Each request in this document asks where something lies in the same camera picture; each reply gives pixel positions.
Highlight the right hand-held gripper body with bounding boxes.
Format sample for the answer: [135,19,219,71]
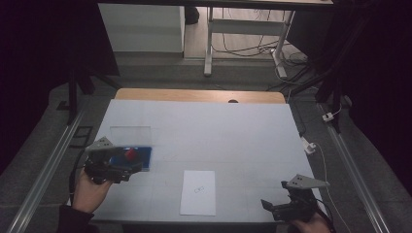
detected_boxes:
[271,174,330,223]

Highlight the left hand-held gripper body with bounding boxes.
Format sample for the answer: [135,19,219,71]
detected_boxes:
[84,136,144,186]

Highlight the red stamp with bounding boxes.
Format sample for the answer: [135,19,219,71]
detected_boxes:
[124,148,139,162]

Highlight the blue ink pad box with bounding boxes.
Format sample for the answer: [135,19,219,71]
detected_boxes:
[109,125,154,173]

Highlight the person's left hand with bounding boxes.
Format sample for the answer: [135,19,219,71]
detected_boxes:
[71,167,115,216]

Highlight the person's right hand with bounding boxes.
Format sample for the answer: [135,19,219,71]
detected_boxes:
[291,213,332,233]

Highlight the white plug adapter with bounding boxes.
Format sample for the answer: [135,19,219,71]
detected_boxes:
[301,136,318,155]

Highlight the white paper sheet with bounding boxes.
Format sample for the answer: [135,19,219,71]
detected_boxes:
[179,170,217,216]

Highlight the black metal stand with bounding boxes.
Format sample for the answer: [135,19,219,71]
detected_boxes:
[56,66,122,126]

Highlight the white table cover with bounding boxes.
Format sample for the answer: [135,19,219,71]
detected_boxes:
[79,98,323,224]

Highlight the black tripod stand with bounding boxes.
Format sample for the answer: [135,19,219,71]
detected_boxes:
[291,18,353,134]

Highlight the dark curtain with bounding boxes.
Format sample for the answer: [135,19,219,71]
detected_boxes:
[0,0,120,178]
[288,0,412,188]

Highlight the white cabinet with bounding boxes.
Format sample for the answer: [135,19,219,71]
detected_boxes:
[97,3,186,54]

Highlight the black shoe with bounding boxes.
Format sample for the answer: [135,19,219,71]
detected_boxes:
[184,6,200,25]

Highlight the white cable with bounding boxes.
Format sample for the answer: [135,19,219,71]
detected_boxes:
[314,142,354,233]

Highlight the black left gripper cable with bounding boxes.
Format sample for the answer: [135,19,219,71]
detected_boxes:
[67,150,88,206]

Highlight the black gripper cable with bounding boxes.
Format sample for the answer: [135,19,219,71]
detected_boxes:
[67,150,88,206]
[315,197,338,233]

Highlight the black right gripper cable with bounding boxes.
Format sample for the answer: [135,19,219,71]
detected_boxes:
[315,197,338,233]

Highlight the aluminium rail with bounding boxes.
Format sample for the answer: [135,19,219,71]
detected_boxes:
[5,105,86,233]
[318,102,392,233]

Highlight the black floor cables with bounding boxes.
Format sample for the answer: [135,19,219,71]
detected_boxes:
[212,8,320,93]

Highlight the white desk frame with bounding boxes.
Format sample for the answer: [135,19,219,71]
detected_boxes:
[203,6,296,80]

